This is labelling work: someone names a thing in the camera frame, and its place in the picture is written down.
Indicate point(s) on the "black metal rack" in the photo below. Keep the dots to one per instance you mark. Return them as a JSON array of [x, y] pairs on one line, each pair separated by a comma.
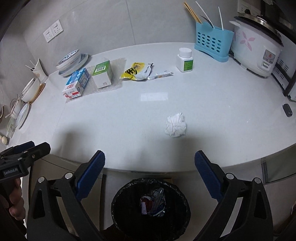
[[290, 23]]

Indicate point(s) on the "blue floral bowl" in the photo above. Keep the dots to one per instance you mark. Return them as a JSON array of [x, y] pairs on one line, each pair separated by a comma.
[[68, 58]]

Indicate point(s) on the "cream round object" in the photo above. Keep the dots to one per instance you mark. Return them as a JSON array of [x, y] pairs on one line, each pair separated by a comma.
[[4, 139]]

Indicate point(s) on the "large white bowl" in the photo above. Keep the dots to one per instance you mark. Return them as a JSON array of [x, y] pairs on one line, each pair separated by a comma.
[[31, 92]]

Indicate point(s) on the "blue white milk carton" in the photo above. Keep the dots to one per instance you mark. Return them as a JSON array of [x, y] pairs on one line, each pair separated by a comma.
[[76, 83]]

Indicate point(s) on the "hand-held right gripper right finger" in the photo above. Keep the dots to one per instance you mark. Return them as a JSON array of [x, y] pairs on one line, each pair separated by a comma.
[[208, 176]]

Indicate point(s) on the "white tissue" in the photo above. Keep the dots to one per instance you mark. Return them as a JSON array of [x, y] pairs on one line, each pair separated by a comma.
[[175, 125]]

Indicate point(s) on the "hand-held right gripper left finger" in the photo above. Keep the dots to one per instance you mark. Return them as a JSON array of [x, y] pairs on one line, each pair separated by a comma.
[[91, 176]]

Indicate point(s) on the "white floral rice cooker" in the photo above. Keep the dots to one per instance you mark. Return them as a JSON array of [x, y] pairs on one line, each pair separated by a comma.
[[252, 48]]

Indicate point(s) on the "purple sachet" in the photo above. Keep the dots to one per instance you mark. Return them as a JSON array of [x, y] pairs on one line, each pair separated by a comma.
[[144, 208]]

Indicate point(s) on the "round wooden coaster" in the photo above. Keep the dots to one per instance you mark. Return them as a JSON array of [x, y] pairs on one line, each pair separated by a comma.
[[40, 91]]

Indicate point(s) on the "person's left hand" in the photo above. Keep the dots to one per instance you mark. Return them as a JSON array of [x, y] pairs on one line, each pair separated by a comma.
[[17, 199]]

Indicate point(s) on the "yellow snack wrapper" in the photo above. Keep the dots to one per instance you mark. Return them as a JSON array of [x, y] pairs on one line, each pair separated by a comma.
[[134, 71]]

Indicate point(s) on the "wooden chopstick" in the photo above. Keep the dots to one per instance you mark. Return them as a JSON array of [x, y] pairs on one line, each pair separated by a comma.
[[190, 11], [194, 12]]

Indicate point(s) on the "red mesh net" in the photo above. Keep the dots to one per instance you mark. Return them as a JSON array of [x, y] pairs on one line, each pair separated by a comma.
[[148, 201]]

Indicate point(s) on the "white utensil holder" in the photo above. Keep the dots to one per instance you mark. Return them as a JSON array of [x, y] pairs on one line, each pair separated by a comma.
[[40, 73]]

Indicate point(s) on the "clear plastic sleeve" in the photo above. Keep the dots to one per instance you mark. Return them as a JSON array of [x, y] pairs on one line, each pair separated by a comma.
[[158, 198]]

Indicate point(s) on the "black trash bin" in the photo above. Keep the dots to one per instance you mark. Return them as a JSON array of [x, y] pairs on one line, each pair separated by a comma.
[[129, 208]]

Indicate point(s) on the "blue striped plate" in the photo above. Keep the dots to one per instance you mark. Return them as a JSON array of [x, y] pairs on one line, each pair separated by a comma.
[[22, 114]]

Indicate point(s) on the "blue utensil basket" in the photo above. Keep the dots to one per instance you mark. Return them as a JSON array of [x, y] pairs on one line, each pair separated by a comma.
[[212, 44]]

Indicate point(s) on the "small black device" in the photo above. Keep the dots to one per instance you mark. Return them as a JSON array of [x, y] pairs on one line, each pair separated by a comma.
[[287, 110]]

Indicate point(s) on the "blue rimmed bowl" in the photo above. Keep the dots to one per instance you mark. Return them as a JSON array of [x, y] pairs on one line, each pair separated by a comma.
[[69, 66]]

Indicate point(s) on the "floral glass plate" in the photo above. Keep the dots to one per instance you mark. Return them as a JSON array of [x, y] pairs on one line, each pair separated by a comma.
[[11, 127]]

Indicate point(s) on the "green white carton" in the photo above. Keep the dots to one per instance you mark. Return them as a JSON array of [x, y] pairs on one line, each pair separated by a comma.
[[103, 74]]

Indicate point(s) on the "wall socket with plug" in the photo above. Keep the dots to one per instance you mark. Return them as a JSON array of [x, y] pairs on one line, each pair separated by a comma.
[[245, 6]]

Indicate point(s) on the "white toaster oven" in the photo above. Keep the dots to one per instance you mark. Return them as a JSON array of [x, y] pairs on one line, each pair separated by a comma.
[[285, 67]]

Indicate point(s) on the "white pill bottle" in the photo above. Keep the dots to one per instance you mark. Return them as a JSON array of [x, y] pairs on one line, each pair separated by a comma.
[[184, 61]]

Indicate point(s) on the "white wall socket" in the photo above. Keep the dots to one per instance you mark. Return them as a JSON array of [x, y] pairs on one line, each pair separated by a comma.
[[57, 29], [48, 35]]

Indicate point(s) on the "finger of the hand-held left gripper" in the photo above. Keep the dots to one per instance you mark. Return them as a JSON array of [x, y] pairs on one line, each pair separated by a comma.
[[37, 151], [18, 149]]

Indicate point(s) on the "small white bowl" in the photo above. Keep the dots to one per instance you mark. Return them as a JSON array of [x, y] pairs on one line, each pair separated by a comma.
[[30, 84]]

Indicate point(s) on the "white chopstick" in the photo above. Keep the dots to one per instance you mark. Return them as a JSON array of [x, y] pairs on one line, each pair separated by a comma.
[[202, 12], [30, 67], [32, 63], [220, 18]]

